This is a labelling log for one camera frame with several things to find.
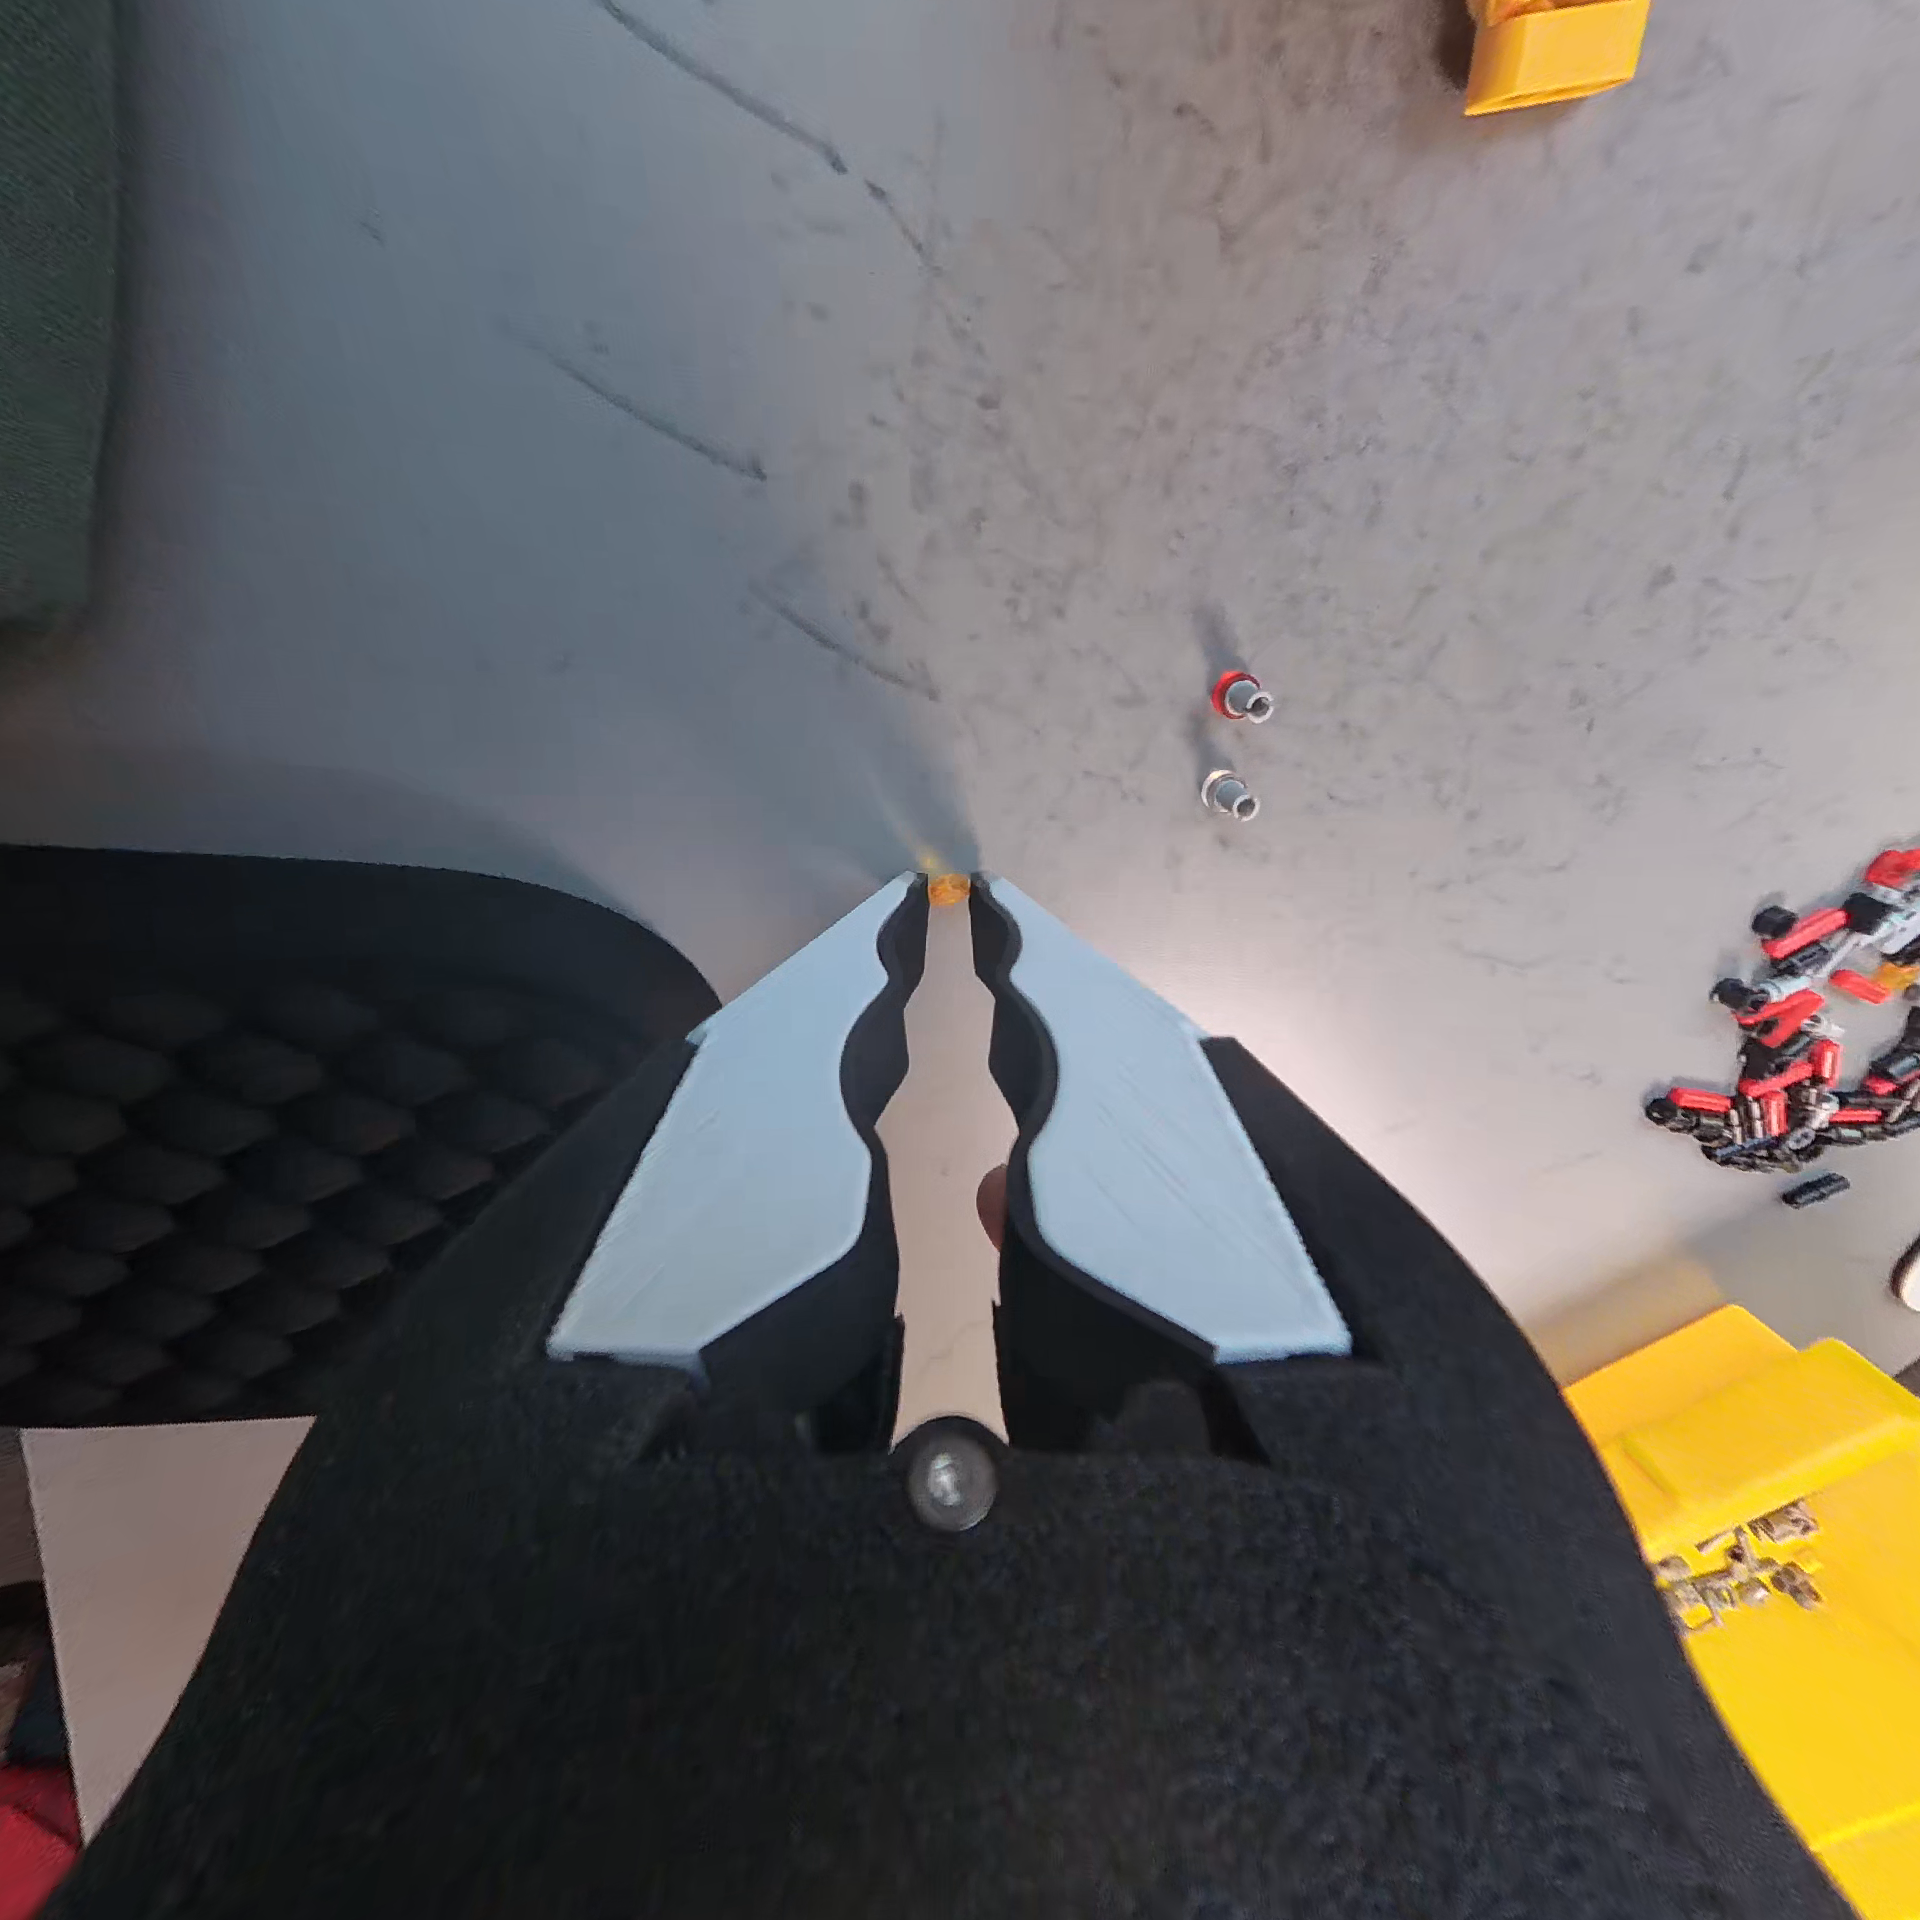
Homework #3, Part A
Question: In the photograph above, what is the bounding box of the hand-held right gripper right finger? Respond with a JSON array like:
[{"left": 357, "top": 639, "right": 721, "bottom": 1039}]
[{"left": 969, "top": 870, "right": 1355, "bottom": 1367}]

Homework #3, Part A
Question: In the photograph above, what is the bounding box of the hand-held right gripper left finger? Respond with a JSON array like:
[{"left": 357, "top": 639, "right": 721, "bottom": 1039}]
[{"left": 545, "top": 870, "right": 929, "bottom": 1378}]

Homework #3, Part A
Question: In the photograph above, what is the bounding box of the yellow lego beam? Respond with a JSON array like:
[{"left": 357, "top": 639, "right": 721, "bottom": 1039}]
[{"left": 1459, "top": 0, "right": 1655, "bottom": 118}]

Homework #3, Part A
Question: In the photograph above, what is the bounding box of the pile of red black lego pins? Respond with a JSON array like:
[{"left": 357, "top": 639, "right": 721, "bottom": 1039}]
[{"left": 1642, "top": 847, "right": 1920, "bottom": 1175}]

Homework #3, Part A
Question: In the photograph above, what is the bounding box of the heap of dark grey lego parts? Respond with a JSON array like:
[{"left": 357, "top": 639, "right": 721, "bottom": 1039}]
[{"left": 1650, "top": 1507, "right": 1827, "bottom": 1631}]

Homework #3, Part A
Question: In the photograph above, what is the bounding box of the yellow parts bin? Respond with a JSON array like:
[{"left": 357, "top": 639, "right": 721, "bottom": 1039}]
[{"left": 1560, "top": 1303, "right": 1920, "bottom": 1920}]

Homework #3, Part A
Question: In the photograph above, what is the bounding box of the person's green sweatshirt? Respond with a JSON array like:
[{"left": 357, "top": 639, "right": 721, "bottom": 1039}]
[{"left": 0, "top": 0, "right": 125, "bottom": 634}]

